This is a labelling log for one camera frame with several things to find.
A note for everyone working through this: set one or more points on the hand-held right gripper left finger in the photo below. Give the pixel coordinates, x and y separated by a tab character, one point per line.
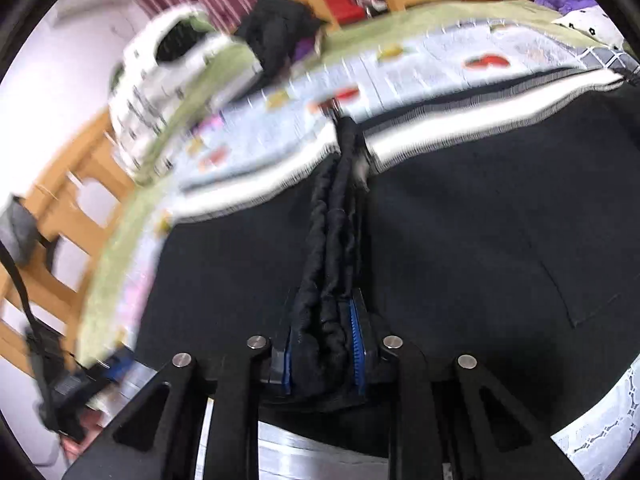
286	370

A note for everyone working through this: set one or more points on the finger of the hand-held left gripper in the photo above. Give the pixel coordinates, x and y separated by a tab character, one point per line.
119	367

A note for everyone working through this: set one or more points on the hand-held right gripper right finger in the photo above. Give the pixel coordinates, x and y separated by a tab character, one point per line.
356	345

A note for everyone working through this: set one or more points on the black pants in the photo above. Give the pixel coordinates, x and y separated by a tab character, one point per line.
450	260

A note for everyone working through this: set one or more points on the person's left hand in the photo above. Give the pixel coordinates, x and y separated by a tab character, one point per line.
82	425

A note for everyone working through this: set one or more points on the grey garment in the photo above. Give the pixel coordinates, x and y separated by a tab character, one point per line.
17	230

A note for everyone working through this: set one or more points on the purple cloth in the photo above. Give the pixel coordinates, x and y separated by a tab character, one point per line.
302	49

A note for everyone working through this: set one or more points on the fruit print bed sheet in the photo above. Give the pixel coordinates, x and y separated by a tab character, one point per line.
425	45

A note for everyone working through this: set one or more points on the white floral folded quilt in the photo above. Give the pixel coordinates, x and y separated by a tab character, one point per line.
150	60

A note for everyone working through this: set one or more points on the black jacket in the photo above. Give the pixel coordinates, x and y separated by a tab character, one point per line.
280	25

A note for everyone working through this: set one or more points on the red chair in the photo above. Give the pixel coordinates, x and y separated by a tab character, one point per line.
345	5

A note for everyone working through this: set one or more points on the wooden bed frame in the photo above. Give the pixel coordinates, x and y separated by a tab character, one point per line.
85	160

